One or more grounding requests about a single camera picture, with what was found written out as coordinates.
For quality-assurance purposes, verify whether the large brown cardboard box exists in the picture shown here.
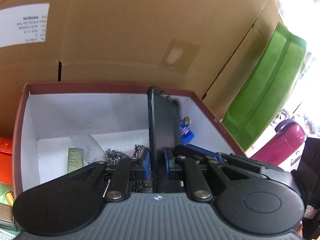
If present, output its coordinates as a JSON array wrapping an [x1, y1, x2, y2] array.
[[0, 0, 288, 135]]

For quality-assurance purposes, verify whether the green label packet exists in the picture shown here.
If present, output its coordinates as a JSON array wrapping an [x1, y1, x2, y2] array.
[[67, 147, 84, 174]]

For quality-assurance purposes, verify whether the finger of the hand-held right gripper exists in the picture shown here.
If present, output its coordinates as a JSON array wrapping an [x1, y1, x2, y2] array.
[[186, 144, 285, 179], [174, 144, 200, 157]]

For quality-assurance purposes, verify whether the pink bottle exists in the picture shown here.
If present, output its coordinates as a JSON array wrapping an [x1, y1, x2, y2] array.
[[250, 119, 307, 167]]

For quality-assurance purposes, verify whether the black phone case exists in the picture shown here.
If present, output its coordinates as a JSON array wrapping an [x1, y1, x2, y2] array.
[[147, 85, 183, 193]]

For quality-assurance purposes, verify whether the orange plastic item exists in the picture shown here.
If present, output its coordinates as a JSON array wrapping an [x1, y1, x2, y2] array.
[[0, 136, 14, 184]]

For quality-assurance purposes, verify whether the green fabric bag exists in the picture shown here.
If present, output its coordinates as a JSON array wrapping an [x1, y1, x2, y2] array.
[[222, 21, 308, 153]]

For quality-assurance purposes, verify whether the black beads packet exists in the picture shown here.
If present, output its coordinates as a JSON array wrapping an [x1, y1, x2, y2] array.
[[130, 144, 146, 158]]

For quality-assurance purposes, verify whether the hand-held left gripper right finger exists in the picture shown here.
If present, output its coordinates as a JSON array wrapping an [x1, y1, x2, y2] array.
[[164, 148, 268, 203]]

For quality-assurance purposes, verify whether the blue packet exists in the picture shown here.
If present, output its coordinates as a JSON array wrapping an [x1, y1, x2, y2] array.
[[179, 124, 195, 145]]

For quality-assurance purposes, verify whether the silver metal scrubber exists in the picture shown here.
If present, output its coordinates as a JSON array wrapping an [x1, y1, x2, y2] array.
[[103, 148, 131, 166]]

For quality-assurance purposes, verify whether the clear plastic bag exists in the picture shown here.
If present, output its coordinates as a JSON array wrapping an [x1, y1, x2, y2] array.
[[70, 134, 105, 163]]

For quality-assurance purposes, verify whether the white shipping label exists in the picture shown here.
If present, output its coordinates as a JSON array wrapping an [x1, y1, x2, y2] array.
[[0, 3, 50, 48]]

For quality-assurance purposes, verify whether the yellow tube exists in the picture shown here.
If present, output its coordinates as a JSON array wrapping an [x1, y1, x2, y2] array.
[[5, 191, 15, 207]]

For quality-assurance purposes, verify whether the maroon cardboard box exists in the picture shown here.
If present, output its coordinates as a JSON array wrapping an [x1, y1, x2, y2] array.
[[12, 81, 247, 200]]

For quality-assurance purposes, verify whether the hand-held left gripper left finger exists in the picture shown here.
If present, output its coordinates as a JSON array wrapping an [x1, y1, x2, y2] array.
[[57, 152, 151, 203]]

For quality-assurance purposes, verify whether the silver metal box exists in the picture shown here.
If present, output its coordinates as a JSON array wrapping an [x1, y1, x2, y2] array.
[[0, 202, 17, 229]]

